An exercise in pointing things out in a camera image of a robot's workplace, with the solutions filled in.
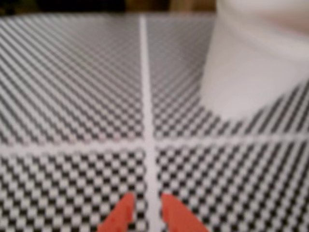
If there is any white paper cup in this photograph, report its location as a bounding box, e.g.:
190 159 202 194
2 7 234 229
199 0 309 121

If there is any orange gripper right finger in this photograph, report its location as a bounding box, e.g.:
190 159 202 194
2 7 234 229
161 193 210 232

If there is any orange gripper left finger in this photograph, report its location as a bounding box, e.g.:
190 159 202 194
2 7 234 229
96 192 135 232

